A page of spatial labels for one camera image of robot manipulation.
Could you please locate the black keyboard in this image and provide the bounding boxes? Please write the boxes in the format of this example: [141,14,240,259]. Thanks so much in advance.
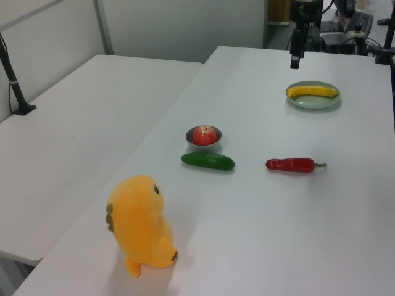
[347,10,375,33]

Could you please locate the black camera stand pole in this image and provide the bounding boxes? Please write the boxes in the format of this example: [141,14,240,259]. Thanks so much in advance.
[374,0,395,65]
[0,31,37,117]

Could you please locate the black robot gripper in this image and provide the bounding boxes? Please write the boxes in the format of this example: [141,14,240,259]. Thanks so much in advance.
[289,0,323,70]

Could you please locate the pale green plastic plate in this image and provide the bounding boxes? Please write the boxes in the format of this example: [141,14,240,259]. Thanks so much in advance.
[285,80,343,111]

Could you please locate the red apple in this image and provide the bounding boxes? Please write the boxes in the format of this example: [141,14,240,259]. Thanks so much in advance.
[193,125,217,146]

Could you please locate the grey metal bowl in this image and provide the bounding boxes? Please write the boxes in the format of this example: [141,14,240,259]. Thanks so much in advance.
[185,125,223,153]

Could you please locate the green cucumber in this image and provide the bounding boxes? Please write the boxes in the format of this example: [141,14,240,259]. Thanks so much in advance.
[181,152,236,171]

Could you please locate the red chili pepper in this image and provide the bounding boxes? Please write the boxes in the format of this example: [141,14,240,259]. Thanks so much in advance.
[265,157,328,175]

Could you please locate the orange plush toy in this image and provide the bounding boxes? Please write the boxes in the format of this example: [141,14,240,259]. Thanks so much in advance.
[105,174,180,279]

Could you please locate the yellow banana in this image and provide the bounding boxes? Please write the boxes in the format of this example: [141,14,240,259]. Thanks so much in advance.
[286,86,339,101]

